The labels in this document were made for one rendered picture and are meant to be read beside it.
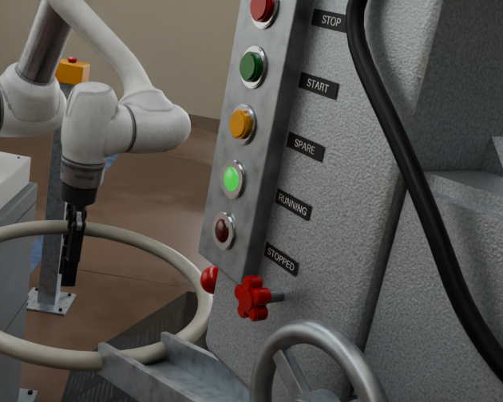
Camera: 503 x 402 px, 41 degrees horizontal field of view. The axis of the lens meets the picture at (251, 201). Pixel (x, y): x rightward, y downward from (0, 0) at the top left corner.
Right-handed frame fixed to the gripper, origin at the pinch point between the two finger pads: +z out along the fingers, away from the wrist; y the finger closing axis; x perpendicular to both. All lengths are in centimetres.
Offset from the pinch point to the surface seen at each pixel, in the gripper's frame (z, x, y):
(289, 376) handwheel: -46, 3, 96
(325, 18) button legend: -70, 4, 83
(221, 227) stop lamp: -50, 1, 79
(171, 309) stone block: 3.2, 21.5, 11.3
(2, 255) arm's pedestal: 19.7, -11.9, -39.2
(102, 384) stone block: 13.3, 6.4, 23.7
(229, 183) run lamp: -54, 1, 79
